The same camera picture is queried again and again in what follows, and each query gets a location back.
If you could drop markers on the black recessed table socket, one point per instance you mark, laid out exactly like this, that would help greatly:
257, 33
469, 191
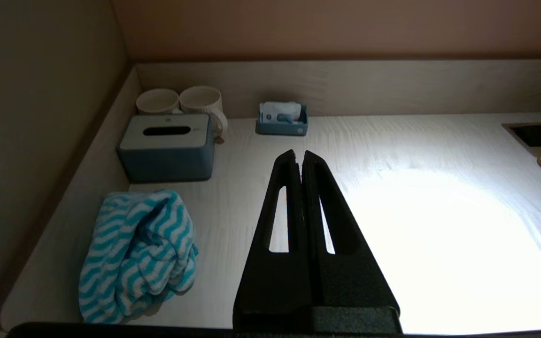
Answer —
536, 134

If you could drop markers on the white sachet packets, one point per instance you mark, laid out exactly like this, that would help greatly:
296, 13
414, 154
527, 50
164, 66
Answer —
277, 112

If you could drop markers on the grey tissue box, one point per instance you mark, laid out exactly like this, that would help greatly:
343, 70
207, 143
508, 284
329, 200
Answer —
167, 155

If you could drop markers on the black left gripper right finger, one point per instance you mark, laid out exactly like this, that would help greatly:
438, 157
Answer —
345, 286

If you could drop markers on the teal white zigzag cloth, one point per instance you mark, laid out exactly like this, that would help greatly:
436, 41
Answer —
134, 263

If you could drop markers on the cream ceramic mug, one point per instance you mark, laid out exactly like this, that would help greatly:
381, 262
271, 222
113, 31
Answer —
202, 101
157, 101

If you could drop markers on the small blue-grey tray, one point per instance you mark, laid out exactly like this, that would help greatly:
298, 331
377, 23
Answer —
282, 128

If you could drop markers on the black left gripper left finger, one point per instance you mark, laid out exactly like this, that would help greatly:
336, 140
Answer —
275, 286

